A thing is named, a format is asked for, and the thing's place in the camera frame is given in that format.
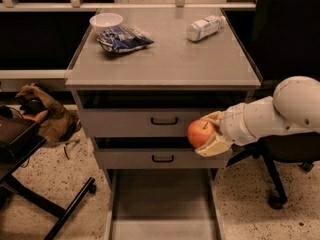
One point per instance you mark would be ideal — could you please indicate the black office chair left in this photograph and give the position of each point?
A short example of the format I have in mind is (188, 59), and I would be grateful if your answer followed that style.
(41, 180)

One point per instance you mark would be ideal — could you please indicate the white bowl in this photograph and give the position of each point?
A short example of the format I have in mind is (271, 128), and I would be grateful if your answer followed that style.
(102, 21)

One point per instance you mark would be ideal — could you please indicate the black office chair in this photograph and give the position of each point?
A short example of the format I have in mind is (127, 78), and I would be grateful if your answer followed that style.
(41, 180)
(283, 40)

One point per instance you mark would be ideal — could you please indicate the brown bag on floor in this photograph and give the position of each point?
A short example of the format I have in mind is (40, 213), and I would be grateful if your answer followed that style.
(57, 124)

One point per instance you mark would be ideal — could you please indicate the black top drawer handle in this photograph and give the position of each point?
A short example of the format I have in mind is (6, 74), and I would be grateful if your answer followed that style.
(164, 122)

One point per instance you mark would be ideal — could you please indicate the clear plastic bottle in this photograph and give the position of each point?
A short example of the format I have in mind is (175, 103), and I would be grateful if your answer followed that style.
(205, 27)

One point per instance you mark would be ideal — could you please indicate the black drawer handle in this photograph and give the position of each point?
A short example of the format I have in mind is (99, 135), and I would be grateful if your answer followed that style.
(164, 122)
(162, 159)

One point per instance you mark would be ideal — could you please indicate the black headphones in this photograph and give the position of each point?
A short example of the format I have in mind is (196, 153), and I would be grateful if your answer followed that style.
(32, 106)

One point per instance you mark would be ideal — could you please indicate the drawer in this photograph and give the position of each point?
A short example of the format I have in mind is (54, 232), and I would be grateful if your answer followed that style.
(162, 204)
(115, 113)
(136, 152)

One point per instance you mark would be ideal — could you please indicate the black office chair right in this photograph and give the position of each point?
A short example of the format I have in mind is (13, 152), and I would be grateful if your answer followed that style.
(283, 40)

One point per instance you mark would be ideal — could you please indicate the bottom drawer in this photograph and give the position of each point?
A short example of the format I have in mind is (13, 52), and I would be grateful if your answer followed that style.
(162, 204)

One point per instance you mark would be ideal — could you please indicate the top drawer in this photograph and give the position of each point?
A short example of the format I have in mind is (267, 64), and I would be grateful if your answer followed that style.
(115, 113)

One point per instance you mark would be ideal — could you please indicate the middle drawer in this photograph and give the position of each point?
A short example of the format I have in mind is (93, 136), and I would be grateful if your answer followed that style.
(136, 152)

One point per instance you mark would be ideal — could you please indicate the blue chip bag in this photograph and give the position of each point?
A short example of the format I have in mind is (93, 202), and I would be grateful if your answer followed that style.
(122, 39)

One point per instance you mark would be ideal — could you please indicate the grey drawer cabinet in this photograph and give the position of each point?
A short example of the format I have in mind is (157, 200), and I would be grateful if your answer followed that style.
(217, 63)

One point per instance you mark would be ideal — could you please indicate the black middle drawer handle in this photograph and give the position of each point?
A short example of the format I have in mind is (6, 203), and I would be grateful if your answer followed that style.
(162, 159)

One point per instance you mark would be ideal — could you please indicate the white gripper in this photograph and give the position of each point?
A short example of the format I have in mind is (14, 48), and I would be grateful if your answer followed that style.
(234, 124)

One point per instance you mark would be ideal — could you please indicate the red apple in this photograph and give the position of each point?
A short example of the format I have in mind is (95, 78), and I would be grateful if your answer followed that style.
(199, 131)

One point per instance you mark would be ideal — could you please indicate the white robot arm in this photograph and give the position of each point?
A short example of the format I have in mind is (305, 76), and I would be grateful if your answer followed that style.
(293, 108)

